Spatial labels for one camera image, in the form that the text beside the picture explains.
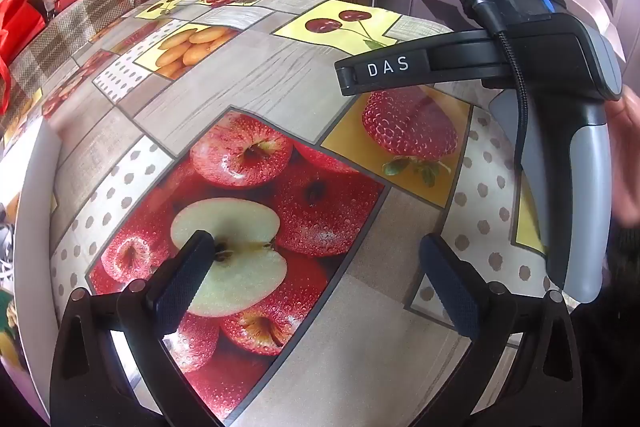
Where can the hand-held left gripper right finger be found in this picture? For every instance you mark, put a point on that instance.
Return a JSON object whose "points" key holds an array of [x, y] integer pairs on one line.
{"points": [[455, 292]]}

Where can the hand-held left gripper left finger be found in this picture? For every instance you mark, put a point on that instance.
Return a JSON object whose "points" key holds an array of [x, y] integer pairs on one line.
{"points": [[180, 287]]}

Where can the white box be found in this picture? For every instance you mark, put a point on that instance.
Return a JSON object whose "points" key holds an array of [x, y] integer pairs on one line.
{"points": [[30, 232]]}

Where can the person's right hand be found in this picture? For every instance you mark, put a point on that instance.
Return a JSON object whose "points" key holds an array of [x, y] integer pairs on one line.
{"points": [[627, 147]]}

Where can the fruit-printed tablecloth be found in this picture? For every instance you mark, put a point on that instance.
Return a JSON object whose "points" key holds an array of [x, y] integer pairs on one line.
{"points": [[300, 57]]}

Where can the plaid cloth cover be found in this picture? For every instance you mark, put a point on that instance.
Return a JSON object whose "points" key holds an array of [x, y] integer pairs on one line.
{"points": [[75, 22]]}

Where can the shiny red tote bag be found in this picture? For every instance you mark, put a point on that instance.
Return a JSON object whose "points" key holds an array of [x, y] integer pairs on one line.
{"points": [[15, 27]]}

